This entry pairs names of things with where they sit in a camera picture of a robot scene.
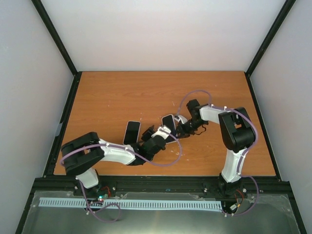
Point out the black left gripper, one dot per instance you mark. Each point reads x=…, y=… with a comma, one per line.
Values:
x=147, y=133

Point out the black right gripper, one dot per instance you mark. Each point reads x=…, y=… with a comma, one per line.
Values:
x=184, y=134

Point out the small black phone white case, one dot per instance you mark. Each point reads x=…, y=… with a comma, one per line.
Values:
x=131, y=132

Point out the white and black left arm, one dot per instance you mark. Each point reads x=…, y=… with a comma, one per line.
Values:
x=81, y=154

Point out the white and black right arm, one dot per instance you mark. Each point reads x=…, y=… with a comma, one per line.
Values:
x=238, y=133

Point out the grey metal front plate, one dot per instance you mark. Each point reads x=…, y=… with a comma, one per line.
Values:
x=266, y=214

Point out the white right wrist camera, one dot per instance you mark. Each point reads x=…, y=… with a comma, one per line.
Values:
x=180, y=119

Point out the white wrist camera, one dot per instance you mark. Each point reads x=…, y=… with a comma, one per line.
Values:
x=180, y=119
x=162, y=131

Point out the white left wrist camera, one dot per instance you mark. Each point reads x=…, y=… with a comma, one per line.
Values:
x=162, y=131

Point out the black aluminium frame rail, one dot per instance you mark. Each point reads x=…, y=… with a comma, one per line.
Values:
x=205, y=186

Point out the light blue slotted cable duct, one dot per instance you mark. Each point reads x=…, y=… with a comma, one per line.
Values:
x=132, y=204

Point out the black left corner post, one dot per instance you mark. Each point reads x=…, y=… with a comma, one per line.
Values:
x=55, y=36

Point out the black corner post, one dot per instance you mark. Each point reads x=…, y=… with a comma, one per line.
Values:
x=281, y=16
x=55, y=36

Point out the black right corner post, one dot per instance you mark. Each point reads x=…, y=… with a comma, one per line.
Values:
x=281, y=16

